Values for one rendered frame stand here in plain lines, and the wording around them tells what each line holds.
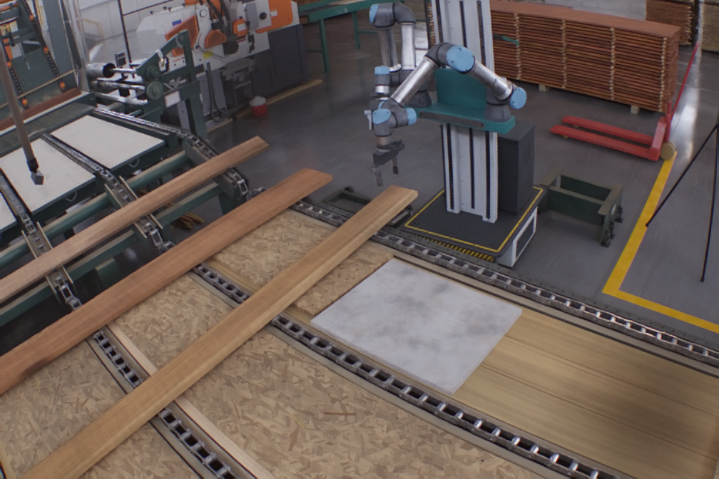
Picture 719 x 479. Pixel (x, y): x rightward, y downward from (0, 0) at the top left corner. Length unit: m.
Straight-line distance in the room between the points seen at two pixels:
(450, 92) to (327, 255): 1.32
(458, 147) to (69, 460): 2.71
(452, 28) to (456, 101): 0.44
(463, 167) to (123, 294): 2.14
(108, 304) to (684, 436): 2.23
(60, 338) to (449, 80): 2.43
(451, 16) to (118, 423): 2.59
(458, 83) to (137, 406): 2.33
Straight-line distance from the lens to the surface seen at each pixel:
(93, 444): 1.73
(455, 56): 2.35
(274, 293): 2.00
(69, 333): 2.22
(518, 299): 1.95
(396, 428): 1.52
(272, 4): 7.29
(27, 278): 2.71
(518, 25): 7.02
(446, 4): 2.98
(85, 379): 2.03
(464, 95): 2.98
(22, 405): 2.11
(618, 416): 1.63
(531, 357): 1.74
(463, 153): 3.23
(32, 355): 2.24
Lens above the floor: 2.07
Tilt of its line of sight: 30 degrees down
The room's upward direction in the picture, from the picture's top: 7 degrees counter-clockwise
